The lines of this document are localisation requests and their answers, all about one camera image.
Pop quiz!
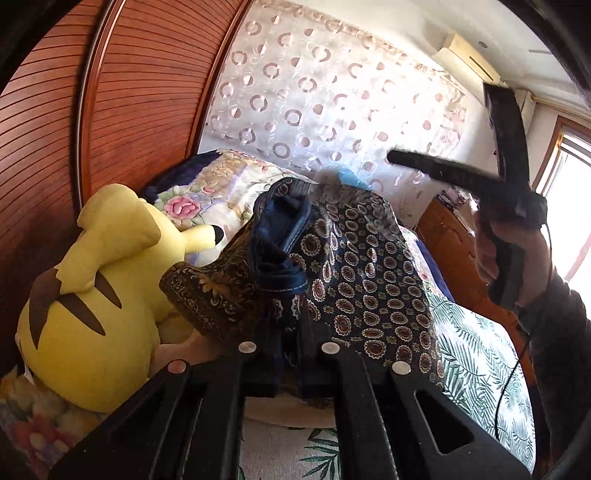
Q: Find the yellow Pikachu plush toy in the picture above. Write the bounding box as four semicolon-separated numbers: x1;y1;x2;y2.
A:
16;184;224;413

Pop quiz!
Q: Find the person's right forearm sleeve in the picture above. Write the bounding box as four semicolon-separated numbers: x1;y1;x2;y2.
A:
518;276;590;458

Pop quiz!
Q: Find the wooden slatted wardrobe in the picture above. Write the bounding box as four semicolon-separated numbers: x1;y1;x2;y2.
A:
1;1;249;372

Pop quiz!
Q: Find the person's right hand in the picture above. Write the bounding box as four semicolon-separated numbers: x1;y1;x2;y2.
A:
473;209;555;308

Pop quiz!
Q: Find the palm leaf bed sheet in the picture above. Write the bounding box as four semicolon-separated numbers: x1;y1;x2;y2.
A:
237;257;539;480

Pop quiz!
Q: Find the navy patterned silk shirt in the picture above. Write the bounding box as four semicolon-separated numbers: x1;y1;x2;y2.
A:
249;177;444;387

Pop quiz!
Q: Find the circle patterned sheer curtain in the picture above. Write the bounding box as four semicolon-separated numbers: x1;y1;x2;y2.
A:
200;1;466;226

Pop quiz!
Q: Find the long wooden sideboard cabinet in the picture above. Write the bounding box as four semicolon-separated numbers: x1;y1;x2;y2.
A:
414;195;539;388

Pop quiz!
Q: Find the small box with blue cloth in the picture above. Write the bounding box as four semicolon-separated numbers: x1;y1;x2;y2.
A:
337;166;372;191

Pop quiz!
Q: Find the window with wooden frame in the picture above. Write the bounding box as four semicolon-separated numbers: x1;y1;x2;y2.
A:
530;115;591;282

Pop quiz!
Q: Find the mustard patterned folded cloth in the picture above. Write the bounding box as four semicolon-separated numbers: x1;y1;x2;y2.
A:
159;221;269;346

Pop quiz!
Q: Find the wall air conditioner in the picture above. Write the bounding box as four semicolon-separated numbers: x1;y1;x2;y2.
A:
432;33;505;104

